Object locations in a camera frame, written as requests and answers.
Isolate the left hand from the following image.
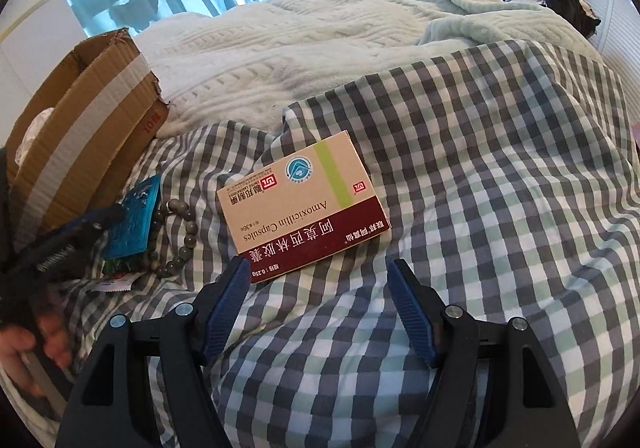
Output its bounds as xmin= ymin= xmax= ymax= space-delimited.
xmin=1 ymin=303 xmax=73 ymax=397

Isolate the blue blister pack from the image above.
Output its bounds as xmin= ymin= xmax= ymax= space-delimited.
xmin=103 ymin=174 xmax=160 ymax=260

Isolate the brown cardboard box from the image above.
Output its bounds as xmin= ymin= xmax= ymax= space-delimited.
xmin=6 ymin=28 xmax=168 ymax=249

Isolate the crumpled white tissue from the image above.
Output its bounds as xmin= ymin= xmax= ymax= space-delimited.
xmin=15 ymin=107 xmax=54 ymax=167

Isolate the checkered bed sheet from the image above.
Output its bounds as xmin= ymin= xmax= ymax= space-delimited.
xmin=63 ymin=41 xmax=639 ymax=447

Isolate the amoxicillin medicine box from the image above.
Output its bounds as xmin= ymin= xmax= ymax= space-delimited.
xmin=217 ymin=131 xmax=390 ymax=283

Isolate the pale green knit blanket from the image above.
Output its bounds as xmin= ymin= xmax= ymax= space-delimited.
xmin=134 ymin=0 xmax=597 ymax=137

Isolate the brown bead bracelet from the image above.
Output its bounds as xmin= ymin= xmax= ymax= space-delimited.
xmin=146 ymin=198 xmax=200 ymax=279

